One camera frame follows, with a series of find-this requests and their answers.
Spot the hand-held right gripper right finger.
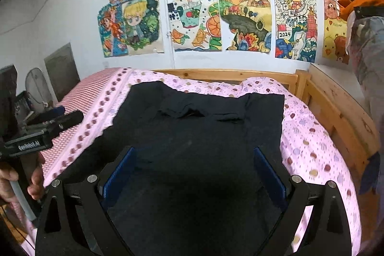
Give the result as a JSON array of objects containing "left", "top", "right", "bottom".
[{"left": 253, "top": 146, "right": 351, "bottom": 256}]

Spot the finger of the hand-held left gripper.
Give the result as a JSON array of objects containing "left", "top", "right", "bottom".
[
  {"left": 45, "top": 110, "right": 84, "bottom": 138},
  {"left": 28, "top": 105, "right": 66, "bottom": 126}
]

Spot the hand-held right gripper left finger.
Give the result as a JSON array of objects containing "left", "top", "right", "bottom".
[{"left": 35, "top": 146, "right": 137, "bottom": 256}]

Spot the black padded jacket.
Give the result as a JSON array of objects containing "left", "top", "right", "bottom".
[{"left": 57, "top": 80, "right": 293, "bottom": 256}]

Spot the person's left hand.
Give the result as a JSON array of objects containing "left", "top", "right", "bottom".
[{"left": 0, "top": 152, "right": 46, "bottom": 203}]

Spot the black plastic crate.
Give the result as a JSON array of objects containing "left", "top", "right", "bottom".
[{"left": 16, "top": 91, "right": 33, "bottom": 121}]

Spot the white electric fan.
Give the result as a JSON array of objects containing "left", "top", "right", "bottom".
[{"left": 25, "top": 68, "right": 53, "bottom": 109}]

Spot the red checked bed sheet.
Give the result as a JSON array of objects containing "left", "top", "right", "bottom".
[{"left": 42, "top": 68, "right": 120, "bottom": 155}]

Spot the pink apple-print quilt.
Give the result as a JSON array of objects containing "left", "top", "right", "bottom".
[{"left": 30, "top": 67, "right": 362, "bottom": 256}]

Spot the blue cloth piece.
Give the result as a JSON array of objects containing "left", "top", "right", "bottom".
[{"left": 358, "top": 151, "right": 381, "bottom": 195}]

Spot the swimming girl drawing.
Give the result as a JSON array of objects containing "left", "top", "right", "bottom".
[{"left": 97, "top": 2, "right": 129, "bottom": 58}]

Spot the blond figure drawing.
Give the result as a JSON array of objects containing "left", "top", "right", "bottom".
[{"left": 120, "top": 0, "right": 165, "bottom": 56}]

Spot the city tower drawing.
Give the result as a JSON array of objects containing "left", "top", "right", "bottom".
[{"left": 272, "top": 0, "right": 318, "bottom": 63}]

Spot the plastic-wrapped bedding bundle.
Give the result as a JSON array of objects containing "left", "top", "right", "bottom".
[{"left": 345, "top": 13, "right": 384, "bottom": 125}]

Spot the bear and chick drawing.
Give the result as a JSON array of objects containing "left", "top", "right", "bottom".
[{"left": 322, "top": 0, "right": 351, "bottom": 65}]

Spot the hill landscape drawing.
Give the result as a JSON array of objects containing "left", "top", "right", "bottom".
[{"left": 217, "top": 0, "right": 273, "bottom": 52}]

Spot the turtle and ship drawing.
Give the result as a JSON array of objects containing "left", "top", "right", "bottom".
[{"left": 166, "top": 0, "right": 224, "bottom": 53}]

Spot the orange cloth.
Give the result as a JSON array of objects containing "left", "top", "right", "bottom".
[{"left": 336, "top": 0, "right": 384, "bottom": 19}]

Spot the grey wall panel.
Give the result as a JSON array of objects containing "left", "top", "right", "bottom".
[{"left": 44, "top": 43, "right": 80, "bottom": 91}]

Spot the wooden bed frame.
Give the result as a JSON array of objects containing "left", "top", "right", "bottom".
[{"left": 150, "top": 62, "right": 381, "bottom": 179}]

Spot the white wall pipe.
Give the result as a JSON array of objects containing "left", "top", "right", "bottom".
[{"left": 163, "top": 0, "right": 174, "bottom": 71}]

